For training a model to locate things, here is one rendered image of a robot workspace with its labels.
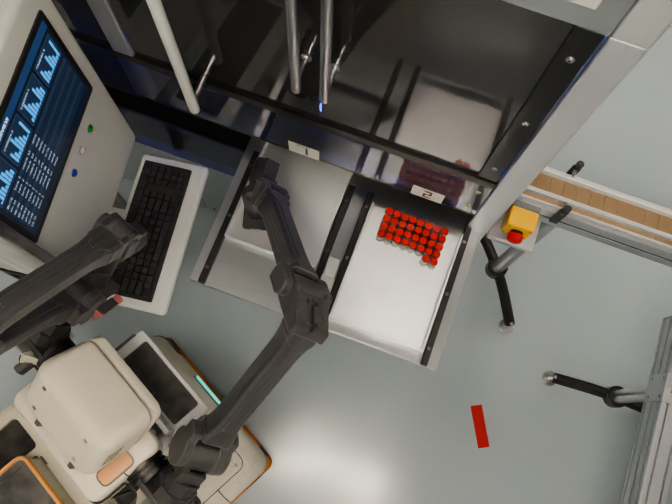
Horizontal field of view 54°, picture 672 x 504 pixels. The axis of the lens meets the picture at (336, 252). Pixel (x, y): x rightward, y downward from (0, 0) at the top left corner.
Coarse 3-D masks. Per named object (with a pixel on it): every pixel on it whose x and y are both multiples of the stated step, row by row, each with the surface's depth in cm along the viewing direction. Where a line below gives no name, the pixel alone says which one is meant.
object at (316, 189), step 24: (264, 144) 182; (288, 168) 184; (312, 168) 184; (336, 168) 185; (288, 192) 182; (312, 192) 183; (336, 192) 183; (240, 216) 180; (312, 216) 181; (240, 240) 175; (264, 240) 179; (312, 240) 179; (312, 264) 177
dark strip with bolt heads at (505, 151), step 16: (576, 32) 95; (592, 32) 94; (560, 48) 99; (576, 48) 98; (592, 48) 97; (560, 64) 103; (576, 64) 101; (544, 80) 108; (560, 80) 106; (544, 96) 112; (528, 112) 118; (544, 112) 116; (512, 128) 125; (528, 128) 123; (512, 144) 131; (496, 160) 139; (480, 176) 149; (496, 176) 146; (480, 192) 156
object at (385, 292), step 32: (352, 256) 175; (384, 256) 178; (416, 256) 179; (448, 256) 179; (352, 288) 176; (384, 288) 176; (416, 288) 176; (352, 320) 174; (384, 320) 174; (416, 320) 174
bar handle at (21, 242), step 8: (0, 224) 119; (0, 232) 120; (8, 232) 123; (16, 232) 126; (8, 240) 125; (16, 240) 126; (24, 240) 129; (24, 248) 131; (32, 248) 133; (40, 248) 137; (32, 256) 137; (40, 256) 138; (48, 256) 141
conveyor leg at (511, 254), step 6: (540, 228) 202; (546, 228) 199; (552, 228) 198; (540, 234) 205; (546, 234) 205; (510, 246) 234; (504, 252) 240; (510, 252) 232; (516, 252) 227; (522, 252) 225; (498, 258) 247; (504, 258) 239; (510, 258) 235; (516, 258) 233; (492, 264) 255; (498, 264) 248; (504, 264) 243; (510, 264) 243; (498, 270) 252
